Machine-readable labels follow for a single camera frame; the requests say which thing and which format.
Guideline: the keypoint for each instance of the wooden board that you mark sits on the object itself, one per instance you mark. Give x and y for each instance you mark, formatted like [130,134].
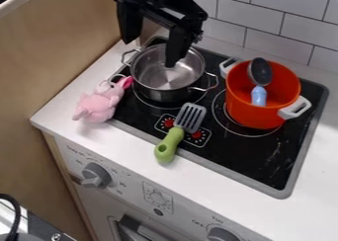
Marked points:
[48,70]

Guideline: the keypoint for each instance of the toy stove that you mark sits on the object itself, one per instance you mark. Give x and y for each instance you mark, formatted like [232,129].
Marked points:
[246,146]

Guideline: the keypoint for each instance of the silver pot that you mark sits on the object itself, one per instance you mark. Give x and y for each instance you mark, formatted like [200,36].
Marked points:
[154,77]

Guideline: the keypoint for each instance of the pink plush animal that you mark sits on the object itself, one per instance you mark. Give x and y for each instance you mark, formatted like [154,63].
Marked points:
[97,104]

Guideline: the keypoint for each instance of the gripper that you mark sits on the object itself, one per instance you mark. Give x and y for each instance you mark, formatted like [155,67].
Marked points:
[169,3]

